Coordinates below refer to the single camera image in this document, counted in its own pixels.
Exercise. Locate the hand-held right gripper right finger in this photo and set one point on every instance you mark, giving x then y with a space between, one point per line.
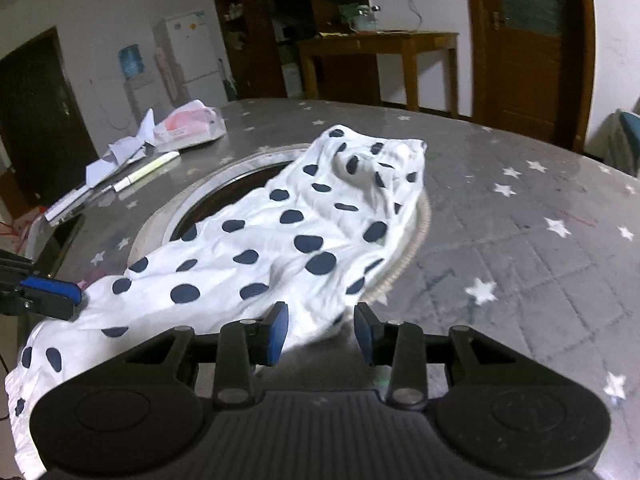
366 335

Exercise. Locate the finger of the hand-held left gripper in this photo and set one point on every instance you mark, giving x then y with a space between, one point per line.
52 290

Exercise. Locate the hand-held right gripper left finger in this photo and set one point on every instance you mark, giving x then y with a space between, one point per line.
276 335

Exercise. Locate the white navy polka dot garment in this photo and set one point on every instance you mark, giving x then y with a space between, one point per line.
250 245

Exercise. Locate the flat white paper stack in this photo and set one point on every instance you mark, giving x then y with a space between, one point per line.
67 205

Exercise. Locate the round black induction cooker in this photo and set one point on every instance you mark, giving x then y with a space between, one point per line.
225 200

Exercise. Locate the white yellow marker pen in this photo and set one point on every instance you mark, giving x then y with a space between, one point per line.
145 171

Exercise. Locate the crumpled white paper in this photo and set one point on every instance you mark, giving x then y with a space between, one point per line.
120 152

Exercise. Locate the dark wooden door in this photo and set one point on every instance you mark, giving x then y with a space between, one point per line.
40 120

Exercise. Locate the grey star quilted tablecloth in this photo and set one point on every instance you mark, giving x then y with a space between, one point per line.
525 260

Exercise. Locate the pink white plastic bag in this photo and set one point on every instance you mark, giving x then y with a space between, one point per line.
190 125

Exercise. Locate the blue water dispenser bottle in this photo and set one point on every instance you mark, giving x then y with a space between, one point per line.
131 61

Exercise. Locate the white refrigerator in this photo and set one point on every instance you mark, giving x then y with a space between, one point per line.
192 55

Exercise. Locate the wooden side table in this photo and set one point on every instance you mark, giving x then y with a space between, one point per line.
380 40

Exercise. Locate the brown wooden door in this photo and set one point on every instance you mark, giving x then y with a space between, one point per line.
530 70

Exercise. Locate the dark wooden shelf cabinet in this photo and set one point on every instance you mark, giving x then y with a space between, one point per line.
265 20

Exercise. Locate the glass jar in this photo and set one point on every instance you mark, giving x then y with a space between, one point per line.
364 19

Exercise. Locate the blue sofa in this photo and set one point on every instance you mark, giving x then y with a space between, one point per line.
627 140

